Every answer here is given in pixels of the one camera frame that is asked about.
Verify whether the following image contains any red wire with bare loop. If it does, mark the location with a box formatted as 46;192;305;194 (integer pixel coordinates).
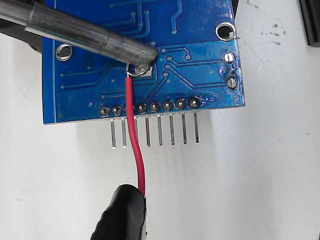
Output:
124;62;153;198

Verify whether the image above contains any blue circuit board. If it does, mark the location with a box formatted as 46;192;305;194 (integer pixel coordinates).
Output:
41;0;247;151

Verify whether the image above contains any metal soldering iron tip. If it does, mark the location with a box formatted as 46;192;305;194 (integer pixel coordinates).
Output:
0;0;160;66

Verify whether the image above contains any black bar object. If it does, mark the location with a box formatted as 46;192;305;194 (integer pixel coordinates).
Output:
298;0;320;48

